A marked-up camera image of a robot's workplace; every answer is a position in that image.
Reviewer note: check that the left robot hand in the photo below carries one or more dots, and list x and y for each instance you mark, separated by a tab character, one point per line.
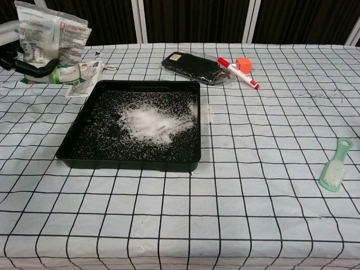
31	69

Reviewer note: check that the white green-labelled plastic bag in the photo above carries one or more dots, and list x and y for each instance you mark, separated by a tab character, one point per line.
70	42

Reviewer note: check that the black plastic tray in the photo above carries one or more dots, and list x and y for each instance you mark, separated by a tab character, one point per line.
98	146

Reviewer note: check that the white powder pile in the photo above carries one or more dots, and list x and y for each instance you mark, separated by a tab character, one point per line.
149	121

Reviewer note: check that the black cloth in clear bag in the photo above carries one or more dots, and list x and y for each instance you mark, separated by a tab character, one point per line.
191	66

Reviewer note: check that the flat white sachet red label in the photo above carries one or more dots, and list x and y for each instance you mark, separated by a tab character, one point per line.
90	73

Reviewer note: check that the dark ribbed screen panel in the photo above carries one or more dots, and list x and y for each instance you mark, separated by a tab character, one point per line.
295	19
112	17
7	11
194	19

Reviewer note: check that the red white marker pen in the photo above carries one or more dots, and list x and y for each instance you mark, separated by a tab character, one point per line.
239	73

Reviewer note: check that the orange cube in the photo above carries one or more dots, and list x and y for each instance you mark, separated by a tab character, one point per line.
244	65

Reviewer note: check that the white black checked tablecloth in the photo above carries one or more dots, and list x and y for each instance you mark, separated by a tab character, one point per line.
253	197

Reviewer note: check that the green brush white bristles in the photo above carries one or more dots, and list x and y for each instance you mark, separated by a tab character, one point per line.
333	171

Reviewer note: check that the white screen frame post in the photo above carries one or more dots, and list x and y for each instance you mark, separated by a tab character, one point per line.
250	19
353	36
140	19

